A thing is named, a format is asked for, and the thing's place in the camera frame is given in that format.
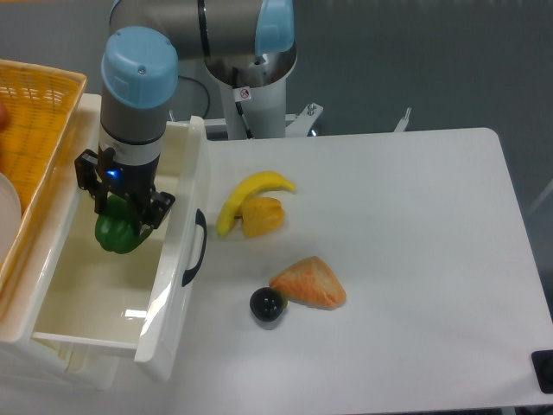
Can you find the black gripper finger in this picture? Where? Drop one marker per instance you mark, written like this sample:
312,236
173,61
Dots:
152,207
88,180

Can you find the black drawer handle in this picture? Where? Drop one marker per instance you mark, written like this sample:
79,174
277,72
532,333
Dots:
198,249

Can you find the orange bread wedge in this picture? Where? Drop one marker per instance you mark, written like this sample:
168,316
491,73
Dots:
312,282

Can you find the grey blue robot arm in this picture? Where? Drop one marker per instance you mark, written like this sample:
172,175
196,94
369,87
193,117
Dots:
246,45

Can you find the open white upper drawer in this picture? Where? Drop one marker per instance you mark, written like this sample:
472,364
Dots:
133,305

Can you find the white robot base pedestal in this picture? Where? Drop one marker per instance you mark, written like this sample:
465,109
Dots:
253,92

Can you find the white drawer cabinet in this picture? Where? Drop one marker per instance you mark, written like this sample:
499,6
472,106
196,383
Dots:
25,356

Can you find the yellow banana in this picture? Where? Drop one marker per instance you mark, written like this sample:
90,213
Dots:
252,185

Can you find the orange yellow bell pepper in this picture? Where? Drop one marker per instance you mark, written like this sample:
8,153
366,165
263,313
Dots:
261,215

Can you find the green bell pepper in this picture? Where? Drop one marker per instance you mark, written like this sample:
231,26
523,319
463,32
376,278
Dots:
115,228

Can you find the yellow woven basket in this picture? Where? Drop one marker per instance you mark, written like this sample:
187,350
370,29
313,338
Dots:
41,102

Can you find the dark round eggplant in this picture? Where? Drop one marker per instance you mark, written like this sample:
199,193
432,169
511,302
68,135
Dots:
267,304

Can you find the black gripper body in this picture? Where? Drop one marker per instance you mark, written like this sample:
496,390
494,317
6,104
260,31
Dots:
133,183

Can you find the black corner device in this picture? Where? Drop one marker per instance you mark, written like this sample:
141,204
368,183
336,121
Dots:
543,365

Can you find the white plate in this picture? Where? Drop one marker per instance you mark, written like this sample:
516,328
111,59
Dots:
11,215

